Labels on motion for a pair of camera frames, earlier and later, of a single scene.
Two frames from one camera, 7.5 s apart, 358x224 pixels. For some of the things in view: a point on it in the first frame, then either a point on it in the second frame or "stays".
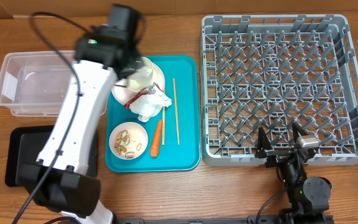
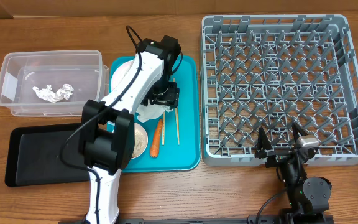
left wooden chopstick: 163,126 stays
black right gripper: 264,150 stays
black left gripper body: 135,62 → 165,91
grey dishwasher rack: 275,71 stays
